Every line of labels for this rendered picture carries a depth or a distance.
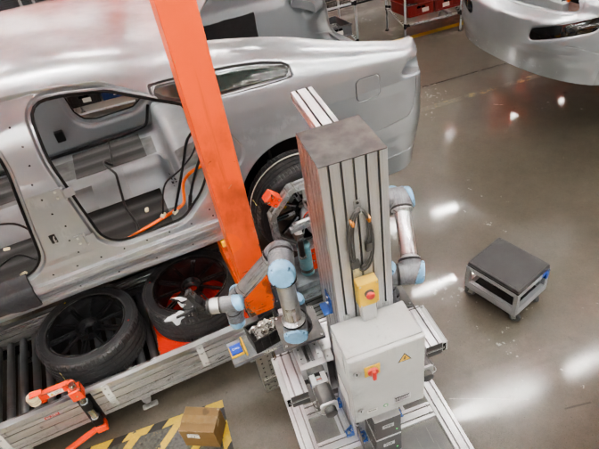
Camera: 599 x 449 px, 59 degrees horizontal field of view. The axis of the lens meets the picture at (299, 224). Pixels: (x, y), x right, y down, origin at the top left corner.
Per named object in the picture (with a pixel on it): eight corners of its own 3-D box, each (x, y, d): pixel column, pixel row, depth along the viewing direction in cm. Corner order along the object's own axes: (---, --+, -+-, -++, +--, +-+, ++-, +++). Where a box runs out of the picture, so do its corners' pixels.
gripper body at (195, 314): (185, 323, 245) (211, 320, 244) (181, 309, 240) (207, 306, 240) (188, 312, 251) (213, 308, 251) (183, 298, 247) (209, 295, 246)
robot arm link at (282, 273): (307, 322, 268) (291, 242, 232) (310, 346, 256) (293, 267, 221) (284, 324, 268) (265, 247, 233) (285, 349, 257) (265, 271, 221)
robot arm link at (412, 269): (397, 288, 279) (383, 192, 298) (426, 285, 277) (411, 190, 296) (398, 282, 268) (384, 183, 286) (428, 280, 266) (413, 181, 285)
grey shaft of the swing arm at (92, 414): (110, 420, 340) (77, 376, 308) (110, 428, 336) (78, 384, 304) (95, 427, 338) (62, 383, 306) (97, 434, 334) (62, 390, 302)
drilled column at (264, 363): (275, 374, 355) (264, 336, 328) (281, 386, 348) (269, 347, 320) (261, 380, 353) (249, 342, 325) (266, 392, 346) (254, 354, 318)
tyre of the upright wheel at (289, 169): (289, 129, 334) (227, 209, 350) (304, 147, 316) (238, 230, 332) (354, 173, 376) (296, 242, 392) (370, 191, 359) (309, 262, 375)
